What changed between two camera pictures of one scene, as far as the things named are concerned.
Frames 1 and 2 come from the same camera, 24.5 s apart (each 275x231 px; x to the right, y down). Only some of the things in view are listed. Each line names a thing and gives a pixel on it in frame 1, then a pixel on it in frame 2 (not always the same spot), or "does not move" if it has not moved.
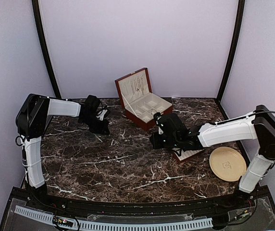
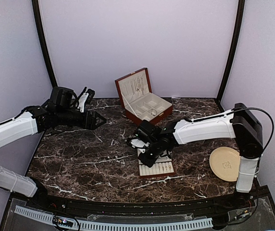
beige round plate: x=227 y=163 does not move
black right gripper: x=156 y=144 to x=148 y=162
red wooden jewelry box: x=136 y=97 does not move
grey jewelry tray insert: x=186 y=155 to x=163 y=167
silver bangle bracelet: x=152 y=110 does not move
